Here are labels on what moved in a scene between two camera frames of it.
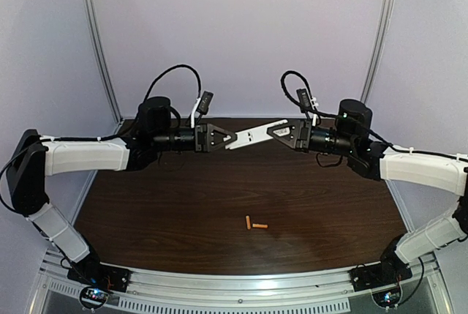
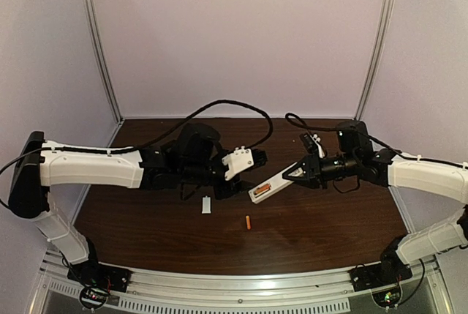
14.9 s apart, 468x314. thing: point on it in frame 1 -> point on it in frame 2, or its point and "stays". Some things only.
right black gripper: [301, 136] -> [313, 170]
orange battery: [259, 225] -> [262, 188]
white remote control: [255, 135] -> [268, 188]
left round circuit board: [93, 298] stays
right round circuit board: [387, 298] stays
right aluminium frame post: [382, 29] stays
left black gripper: [203, 138] -> [232, 189]
